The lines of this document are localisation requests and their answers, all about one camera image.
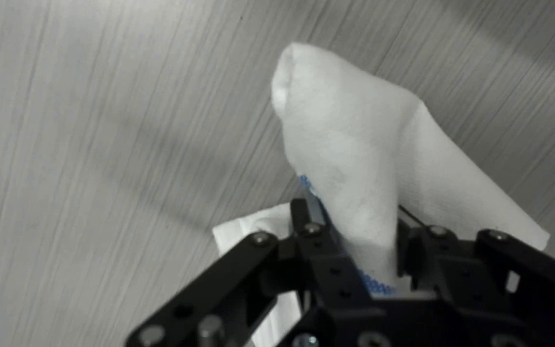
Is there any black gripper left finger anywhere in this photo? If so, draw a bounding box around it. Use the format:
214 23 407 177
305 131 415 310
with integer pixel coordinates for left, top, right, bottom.
122 194 384 347

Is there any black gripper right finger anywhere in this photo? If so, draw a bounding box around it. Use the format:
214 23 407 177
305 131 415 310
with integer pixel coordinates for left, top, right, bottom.
397 204 555 347

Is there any white towel blue stripe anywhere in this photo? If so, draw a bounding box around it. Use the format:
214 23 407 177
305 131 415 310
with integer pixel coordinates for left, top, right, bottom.
210 40 553 347

